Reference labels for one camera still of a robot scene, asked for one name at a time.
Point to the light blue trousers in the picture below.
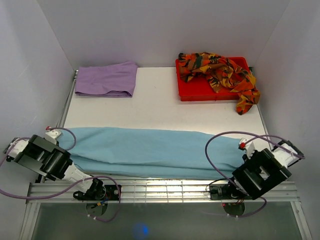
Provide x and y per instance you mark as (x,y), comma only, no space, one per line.
(152,153)

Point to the orange camouflage trousers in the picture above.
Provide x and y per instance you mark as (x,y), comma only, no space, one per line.
(222,74)

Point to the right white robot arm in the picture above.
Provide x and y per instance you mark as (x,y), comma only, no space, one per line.
(262,170)

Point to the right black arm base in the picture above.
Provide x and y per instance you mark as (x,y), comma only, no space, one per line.
(233,199)

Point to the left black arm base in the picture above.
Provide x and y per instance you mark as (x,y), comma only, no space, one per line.
(110,195)

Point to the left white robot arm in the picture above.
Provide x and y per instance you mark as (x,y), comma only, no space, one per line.
(53,162)

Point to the folded purple trousers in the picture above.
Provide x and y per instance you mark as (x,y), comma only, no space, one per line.
(111,81)

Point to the red plastic tray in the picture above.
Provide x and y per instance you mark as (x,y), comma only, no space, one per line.
(199,90)

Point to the aluminium rail frame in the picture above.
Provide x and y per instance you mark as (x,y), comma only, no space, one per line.
(157,96)

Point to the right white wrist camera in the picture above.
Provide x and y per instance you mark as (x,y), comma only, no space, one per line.
(248,146)

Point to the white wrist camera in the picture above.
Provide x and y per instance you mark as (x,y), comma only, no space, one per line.
(248,146)
(52,135)

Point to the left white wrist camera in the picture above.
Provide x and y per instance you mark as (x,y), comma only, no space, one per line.
(52,135)

